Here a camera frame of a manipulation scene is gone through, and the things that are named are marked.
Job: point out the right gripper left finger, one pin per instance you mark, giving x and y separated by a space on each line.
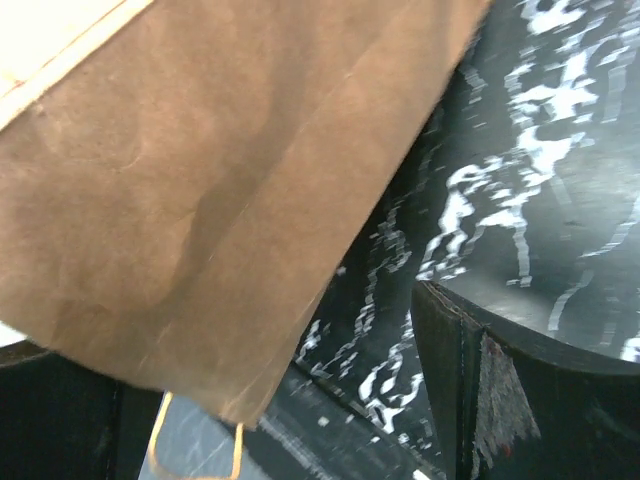
62 421

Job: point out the brown paper bag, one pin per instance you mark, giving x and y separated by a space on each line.
181 179

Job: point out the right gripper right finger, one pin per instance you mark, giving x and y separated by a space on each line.
510 403

